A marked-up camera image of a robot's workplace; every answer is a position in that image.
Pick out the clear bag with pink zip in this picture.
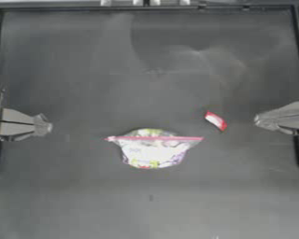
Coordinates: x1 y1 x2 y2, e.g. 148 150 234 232
102 127 205 170

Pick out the red and white candy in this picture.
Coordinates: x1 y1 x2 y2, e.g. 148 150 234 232
203 110 230 133

